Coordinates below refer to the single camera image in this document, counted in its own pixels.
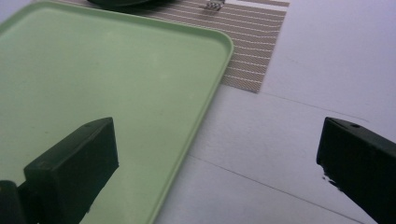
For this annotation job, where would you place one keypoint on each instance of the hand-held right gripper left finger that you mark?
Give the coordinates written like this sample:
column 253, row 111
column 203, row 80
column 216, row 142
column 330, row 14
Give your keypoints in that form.
column 71, row 168

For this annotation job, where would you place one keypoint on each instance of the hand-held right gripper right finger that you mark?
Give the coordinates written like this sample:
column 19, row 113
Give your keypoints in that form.
column 361, row 161

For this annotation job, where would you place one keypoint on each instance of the dark round plate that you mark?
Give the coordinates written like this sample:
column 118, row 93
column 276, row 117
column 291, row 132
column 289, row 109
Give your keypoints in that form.
column 120, row 2

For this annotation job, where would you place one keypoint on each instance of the brown striped woven placemat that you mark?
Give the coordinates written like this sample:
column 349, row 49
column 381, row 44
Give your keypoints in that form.
column 252, row 43

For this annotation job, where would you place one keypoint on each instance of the light green plastic tray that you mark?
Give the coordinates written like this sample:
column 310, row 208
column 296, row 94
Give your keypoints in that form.
column 109, row 77

